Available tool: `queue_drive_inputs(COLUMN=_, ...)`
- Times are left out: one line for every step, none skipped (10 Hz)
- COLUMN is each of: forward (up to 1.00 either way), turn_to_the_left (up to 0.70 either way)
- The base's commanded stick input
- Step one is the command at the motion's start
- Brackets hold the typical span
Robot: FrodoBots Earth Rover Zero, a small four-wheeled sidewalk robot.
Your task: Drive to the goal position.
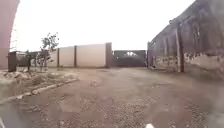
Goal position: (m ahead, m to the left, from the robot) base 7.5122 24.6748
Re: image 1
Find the dark metal gate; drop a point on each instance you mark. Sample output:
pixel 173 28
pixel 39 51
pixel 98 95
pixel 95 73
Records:
pixel 130 59

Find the brown dirt road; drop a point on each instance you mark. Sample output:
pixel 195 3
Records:
pixel 126 96

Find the small thin tree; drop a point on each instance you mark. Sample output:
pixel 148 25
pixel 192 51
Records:
pixel 48 45

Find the robot's own part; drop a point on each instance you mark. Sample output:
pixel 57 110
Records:
pixel 149 126

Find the rubble strip beside road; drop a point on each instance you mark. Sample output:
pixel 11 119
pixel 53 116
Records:
pixel 30 81

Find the low dark fence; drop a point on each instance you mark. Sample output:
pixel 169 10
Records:
pixel 23 59

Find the red building corner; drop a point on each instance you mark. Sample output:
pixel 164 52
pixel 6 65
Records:
pixel 6 30

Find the cream panelled boundary wall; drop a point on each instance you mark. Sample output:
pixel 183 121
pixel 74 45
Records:
pixel 86 55

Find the long stained dark wall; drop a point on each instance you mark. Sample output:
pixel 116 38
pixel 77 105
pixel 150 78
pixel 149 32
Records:
pixel 196 43

